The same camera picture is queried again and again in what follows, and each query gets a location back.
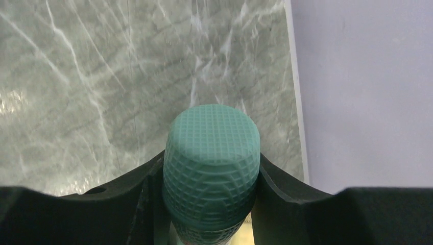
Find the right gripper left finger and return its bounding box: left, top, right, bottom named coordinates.
left=1, top=153, right=171, bottom=244

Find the green microphone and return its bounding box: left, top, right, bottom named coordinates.
left=162, top=104, right=260, bottom=244

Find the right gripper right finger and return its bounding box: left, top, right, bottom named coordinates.
left=252, top=157, right=432, bottom=245

